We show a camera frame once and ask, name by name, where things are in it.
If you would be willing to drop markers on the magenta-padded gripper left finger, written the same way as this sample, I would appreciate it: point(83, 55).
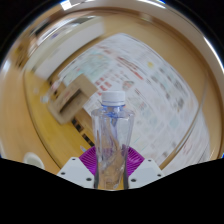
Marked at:
point(78, 171)

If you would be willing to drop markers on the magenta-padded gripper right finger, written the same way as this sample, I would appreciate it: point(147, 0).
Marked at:
point(143, 171)

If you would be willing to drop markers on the clear plastic water bottle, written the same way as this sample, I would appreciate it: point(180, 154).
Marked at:
point(112, 133)

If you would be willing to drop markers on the white door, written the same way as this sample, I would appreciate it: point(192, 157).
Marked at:
point(66, 46)

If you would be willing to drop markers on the cardboard arch model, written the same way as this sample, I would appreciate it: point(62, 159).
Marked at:
point(71, 100)

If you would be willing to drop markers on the large wall poster sheet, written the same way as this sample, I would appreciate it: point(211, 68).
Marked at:
point(150, 100)

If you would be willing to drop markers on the white ceramic mug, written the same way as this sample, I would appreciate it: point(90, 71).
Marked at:
point(33, 160)

